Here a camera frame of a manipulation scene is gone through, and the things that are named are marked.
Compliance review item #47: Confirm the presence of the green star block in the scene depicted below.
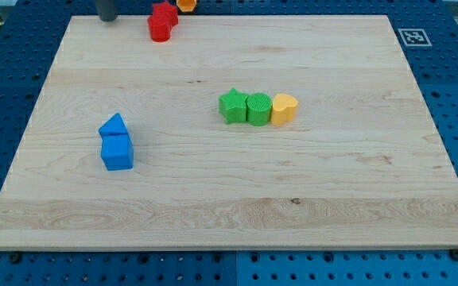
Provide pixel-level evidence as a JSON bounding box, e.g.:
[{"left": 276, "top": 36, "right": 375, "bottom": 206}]
[{"left": 219, "top": 88, "right": 249, "bottom": 124}]

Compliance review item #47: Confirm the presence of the light wooden board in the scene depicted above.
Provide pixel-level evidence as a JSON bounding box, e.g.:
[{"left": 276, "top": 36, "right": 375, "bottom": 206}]
[{"left": 0, "top": 15, "right": 458, "bottom": 251}]

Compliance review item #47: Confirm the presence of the green cylinder block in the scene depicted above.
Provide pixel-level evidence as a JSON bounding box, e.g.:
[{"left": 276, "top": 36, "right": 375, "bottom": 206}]
[{"left": 246, "top": 93, "right": 272, "bottom": 126}]

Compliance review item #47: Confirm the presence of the red star block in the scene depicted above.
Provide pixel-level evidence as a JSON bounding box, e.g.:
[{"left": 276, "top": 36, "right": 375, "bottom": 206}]
[{"left": 152, "top": 0, "right": 179, "bottom": 29}]

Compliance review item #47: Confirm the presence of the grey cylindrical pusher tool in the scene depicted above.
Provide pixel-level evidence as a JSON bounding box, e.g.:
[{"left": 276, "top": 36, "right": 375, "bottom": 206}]
[{"left": 95, "top": 0, "right": 118, "bottom": 21}]

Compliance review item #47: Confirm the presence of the blue cube block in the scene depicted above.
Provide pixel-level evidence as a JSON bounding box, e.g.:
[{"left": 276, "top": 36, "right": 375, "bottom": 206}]
[{"left": 101, "top": 134, "right": 134, "bottom": 171}]

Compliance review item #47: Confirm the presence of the yellow heart block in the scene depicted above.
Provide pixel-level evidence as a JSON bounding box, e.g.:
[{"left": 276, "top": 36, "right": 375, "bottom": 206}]
[{"left": 270, "top": 93, "right": 299, "bottom": 126}]

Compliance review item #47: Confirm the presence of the blue triangle block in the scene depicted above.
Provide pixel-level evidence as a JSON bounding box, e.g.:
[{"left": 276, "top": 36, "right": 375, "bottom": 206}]
[{"left": 99, "top": 113, "right": 129, "bottom": 137}]

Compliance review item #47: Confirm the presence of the orange hexagon block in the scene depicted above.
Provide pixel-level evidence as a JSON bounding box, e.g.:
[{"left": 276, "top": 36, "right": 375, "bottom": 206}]
[{"left": 177, "top": 0, "right": 197, "bottom": 13}]

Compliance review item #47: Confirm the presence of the red round block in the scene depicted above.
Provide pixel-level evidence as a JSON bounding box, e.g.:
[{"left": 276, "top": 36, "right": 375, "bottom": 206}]
[{"left": 147, "top": 14, "right": 171, "bottom": 42}]

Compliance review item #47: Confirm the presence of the white fiducial marker tag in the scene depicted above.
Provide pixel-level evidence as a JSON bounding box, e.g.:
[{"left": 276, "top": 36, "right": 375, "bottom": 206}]
[{"left": 398, "top": 28, "right": 432, "bottom": 47}]

